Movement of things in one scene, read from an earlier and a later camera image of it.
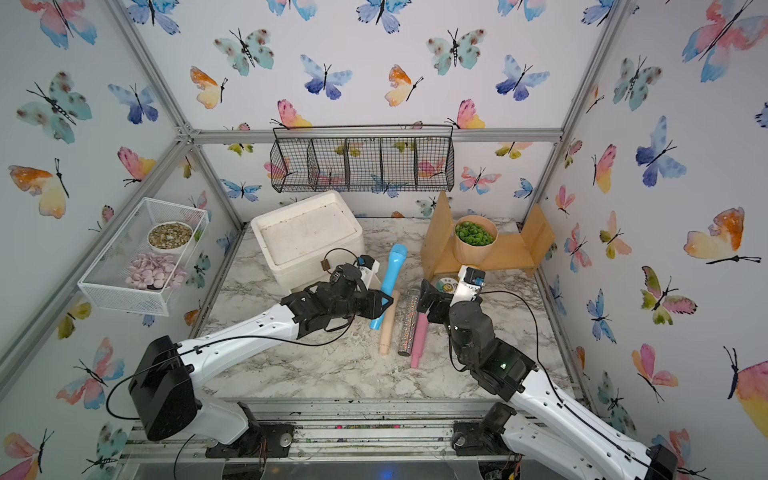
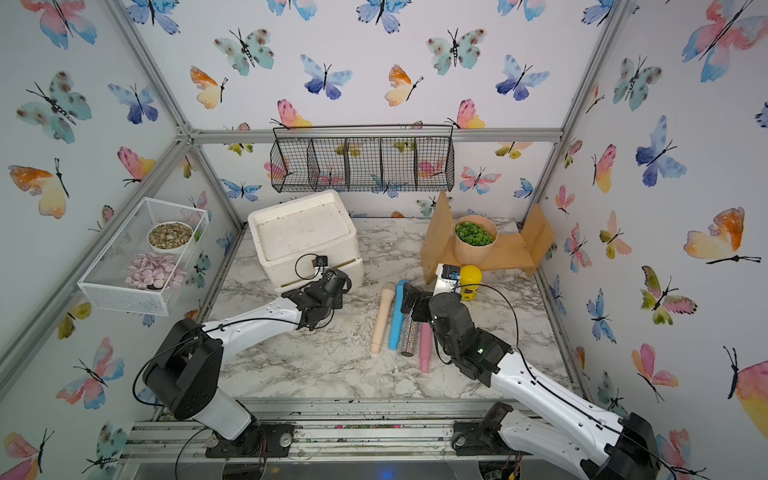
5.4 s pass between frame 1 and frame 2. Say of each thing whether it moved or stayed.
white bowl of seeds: stayed
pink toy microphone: moved
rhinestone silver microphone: stayed
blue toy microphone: moved
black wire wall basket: stayed
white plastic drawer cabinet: stayed
